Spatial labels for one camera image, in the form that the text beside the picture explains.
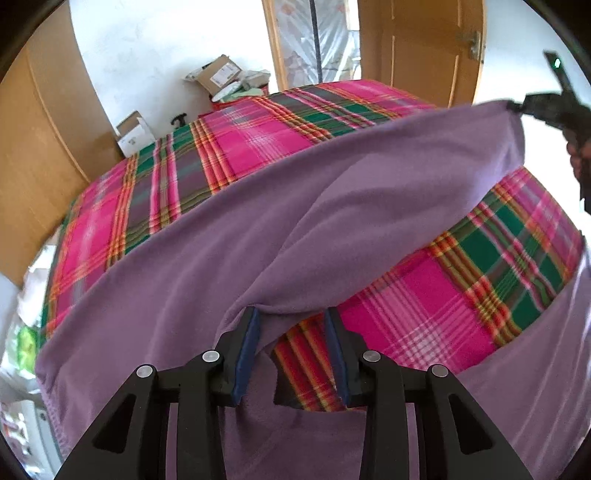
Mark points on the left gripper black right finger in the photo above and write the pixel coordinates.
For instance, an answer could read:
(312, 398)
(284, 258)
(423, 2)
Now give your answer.
(416, 417)

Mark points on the small white cardboard box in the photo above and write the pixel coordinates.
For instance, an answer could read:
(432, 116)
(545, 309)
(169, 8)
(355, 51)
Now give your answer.
(133, 134)

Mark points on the person's right hand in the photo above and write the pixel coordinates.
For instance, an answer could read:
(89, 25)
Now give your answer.
(579, 158)

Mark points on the wooden wardrobe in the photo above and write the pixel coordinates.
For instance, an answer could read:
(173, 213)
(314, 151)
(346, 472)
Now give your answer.
(55, 135)

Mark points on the purple fleece sweater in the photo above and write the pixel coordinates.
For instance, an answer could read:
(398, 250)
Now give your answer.
(303, 234)

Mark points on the wooden door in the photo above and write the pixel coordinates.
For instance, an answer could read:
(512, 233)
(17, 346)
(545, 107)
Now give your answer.
(432, 49)

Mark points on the green tissue pack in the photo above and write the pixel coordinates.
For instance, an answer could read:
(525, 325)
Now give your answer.
(27, 349)

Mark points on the brown cardboard box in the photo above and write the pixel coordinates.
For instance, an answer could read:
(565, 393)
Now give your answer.
(215, 75)

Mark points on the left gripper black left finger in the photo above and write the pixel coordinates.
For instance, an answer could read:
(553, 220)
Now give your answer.
(128, 439)

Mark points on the pink plaid bed cover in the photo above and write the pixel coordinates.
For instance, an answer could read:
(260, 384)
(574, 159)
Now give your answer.
(471, 291)

